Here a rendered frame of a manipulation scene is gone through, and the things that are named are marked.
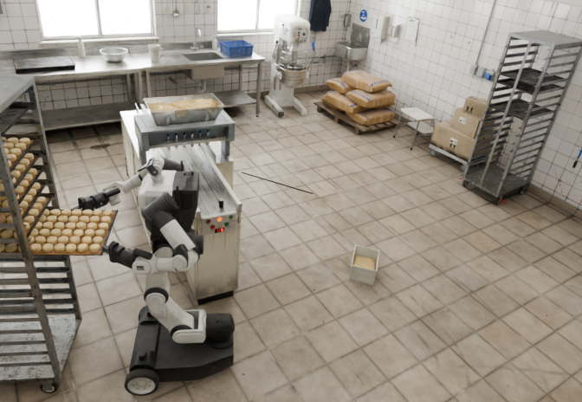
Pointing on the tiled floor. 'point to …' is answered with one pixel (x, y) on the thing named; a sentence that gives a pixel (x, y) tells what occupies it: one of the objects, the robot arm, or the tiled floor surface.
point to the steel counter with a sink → (172, 58)
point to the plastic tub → (364, 264)
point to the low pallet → (354, 121)
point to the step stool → (417, 122)
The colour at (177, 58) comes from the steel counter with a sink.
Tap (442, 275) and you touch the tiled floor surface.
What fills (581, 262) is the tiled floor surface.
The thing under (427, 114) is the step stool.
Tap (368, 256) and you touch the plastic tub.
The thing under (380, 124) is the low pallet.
